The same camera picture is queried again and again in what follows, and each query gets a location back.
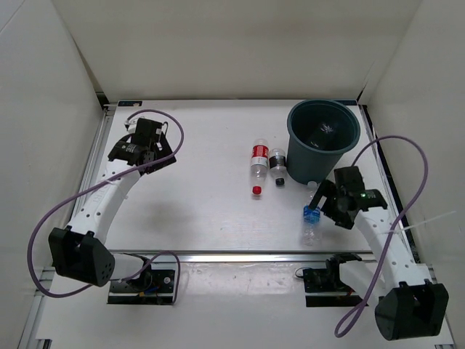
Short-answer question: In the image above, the blue label Aquafina bottle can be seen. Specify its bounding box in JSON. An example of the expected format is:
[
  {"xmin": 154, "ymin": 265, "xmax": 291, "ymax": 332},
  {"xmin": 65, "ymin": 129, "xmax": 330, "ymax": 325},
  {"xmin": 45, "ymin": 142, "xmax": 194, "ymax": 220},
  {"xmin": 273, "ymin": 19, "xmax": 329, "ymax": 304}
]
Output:
[{"xmin": 301, "ymin": 181, "xmax": 321, "ymax": 246}]

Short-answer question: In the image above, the clear unlabeled plastic bottle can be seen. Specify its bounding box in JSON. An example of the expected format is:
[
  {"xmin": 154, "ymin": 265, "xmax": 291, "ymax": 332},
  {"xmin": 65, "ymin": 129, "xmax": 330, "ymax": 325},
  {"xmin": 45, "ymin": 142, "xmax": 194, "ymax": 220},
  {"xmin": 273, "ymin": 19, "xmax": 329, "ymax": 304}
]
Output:
[{"xmin": 306, "ymin": 121, "xmax": 337, "ymax": 150}]

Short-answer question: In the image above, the red label plastic bottle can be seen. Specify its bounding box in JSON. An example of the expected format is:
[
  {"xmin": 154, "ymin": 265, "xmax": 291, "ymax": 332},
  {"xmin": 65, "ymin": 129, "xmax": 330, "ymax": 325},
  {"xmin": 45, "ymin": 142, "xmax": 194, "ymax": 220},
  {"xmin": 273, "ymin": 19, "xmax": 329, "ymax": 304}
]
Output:
[{"xmin": 250, "ymin": 139, "xmax": 269, "ymax": 196}]

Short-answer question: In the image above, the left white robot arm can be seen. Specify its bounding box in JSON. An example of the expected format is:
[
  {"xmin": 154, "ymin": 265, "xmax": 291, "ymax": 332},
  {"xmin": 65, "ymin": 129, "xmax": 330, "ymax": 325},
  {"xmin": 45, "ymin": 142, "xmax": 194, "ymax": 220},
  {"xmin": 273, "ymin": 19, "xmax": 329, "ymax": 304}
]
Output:
[{"xmin": 48, "ymin": 119, "xmax": 176, "ymax": 291}]

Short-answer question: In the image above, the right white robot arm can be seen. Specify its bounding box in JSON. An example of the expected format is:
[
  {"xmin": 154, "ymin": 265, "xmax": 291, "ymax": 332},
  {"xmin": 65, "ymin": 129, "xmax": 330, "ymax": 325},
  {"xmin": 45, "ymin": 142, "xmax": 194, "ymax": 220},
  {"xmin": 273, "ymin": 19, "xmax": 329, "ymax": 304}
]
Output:
[{"xmin": 308, "ymin": 166, "xmax": 449, "ymax": 340}]

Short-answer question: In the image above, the dark teal plastic bin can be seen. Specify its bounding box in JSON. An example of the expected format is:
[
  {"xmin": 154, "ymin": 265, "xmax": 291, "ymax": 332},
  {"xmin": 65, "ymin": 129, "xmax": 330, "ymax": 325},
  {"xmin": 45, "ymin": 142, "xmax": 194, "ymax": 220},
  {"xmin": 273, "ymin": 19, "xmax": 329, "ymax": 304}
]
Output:
[{"xmin": 286, "ymin": 99, "xmax": 360, "ymax": 185}]

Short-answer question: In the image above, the black label plastic bottle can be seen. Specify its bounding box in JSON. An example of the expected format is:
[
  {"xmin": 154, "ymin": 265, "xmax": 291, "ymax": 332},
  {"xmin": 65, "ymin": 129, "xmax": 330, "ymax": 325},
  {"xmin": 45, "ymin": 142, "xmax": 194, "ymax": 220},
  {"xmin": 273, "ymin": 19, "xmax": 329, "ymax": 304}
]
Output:
[{"xmin": 269, "ymin": 148, "xmax": 287, "ymax": 188}]

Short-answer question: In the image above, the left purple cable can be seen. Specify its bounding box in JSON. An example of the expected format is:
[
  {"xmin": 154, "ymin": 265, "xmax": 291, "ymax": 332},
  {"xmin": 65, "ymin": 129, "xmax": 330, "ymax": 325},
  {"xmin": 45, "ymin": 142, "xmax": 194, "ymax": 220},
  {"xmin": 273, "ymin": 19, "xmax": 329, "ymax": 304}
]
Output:
[{"xmin": 27, "ymin": 108, "xmax": 185, "ymax": 306}]

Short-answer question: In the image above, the purple cable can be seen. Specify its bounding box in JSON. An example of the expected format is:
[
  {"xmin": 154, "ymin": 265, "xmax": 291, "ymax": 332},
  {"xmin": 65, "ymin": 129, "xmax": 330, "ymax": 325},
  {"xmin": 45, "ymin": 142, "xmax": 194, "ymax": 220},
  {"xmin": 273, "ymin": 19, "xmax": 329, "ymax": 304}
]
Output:
[
  {"xmin": 27, "ymin": 108, "xmax": 185, "ymax": 306},
  {"xmin": 333, "ymin": 135, "xmax": 429, "ymax": 339}
]

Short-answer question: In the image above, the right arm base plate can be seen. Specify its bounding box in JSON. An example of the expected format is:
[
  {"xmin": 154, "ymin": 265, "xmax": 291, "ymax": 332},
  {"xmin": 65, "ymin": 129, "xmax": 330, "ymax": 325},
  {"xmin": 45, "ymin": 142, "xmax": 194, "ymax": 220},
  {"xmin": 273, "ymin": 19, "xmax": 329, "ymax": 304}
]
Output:
[{"xmin": 294, "ymin": 259, "xmax": 362, "ymax": 308}]

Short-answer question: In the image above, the aluminium front rail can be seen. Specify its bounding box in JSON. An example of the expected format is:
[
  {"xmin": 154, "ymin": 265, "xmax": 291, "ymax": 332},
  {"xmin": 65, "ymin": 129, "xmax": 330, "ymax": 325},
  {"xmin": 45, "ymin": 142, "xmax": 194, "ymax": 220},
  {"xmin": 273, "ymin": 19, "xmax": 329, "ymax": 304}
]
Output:
[{"xmin": 108, "ymin": 250, "xmax": 375, "ymax": 264}]

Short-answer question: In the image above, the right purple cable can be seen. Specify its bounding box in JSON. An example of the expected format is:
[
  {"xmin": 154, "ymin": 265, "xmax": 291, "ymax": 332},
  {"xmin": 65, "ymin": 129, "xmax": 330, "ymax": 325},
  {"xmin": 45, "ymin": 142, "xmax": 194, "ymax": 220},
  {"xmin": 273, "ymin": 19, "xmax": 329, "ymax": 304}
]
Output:
[{"xmin": 333, "ymin": 135, "xmax": 429, "ymax": 339}]

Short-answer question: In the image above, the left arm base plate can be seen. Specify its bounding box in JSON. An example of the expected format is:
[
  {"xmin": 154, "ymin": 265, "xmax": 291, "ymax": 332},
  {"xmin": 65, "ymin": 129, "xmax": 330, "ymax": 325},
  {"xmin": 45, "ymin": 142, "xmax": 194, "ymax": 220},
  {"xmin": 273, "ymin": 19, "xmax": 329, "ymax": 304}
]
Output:
[{"xmin": 107, "ymin": 251, "xmax": 181, "ymax": 306}]

